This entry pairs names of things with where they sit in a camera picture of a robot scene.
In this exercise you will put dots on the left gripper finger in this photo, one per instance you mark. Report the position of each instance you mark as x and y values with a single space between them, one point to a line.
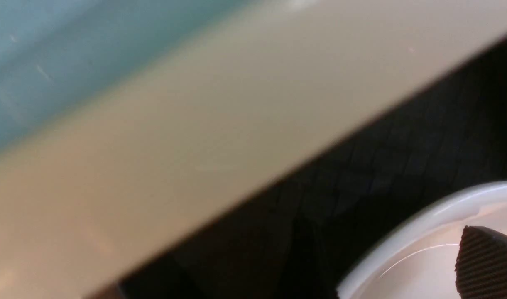
481 264

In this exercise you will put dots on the blue plastic bin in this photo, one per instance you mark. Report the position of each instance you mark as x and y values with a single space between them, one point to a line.
55 54

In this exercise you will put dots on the small white bowl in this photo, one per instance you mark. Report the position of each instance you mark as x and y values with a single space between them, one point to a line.
417 259

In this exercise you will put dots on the black serving tray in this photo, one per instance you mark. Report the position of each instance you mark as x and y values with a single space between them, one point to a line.
318 221

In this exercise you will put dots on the large white plastic bin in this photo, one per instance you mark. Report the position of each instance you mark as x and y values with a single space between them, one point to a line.
142 164

